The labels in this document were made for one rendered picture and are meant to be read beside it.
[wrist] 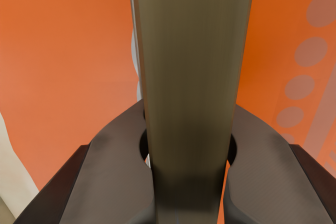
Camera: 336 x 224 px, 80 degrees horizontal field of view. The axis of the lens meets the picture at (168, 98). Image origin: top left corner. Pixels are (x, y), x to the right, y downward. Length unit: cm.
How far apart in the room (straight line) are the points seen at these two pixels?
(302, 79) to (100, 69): 16
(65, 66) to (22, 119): 8
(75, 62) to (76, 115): 5
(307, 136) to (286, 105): 4
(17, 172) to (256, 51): 27
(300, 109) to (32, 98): 23
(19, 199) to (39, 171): 6
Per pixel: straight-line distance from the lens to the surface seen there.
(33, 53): 19
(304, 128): 22
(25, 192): 32
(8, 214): 36
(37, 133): 24
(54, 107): 21
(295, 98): 20
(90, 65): 17
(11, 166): 29
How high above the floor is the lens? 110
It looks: 61 degrees down
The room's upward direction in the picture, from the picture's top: 176 degrees counter-clockwise
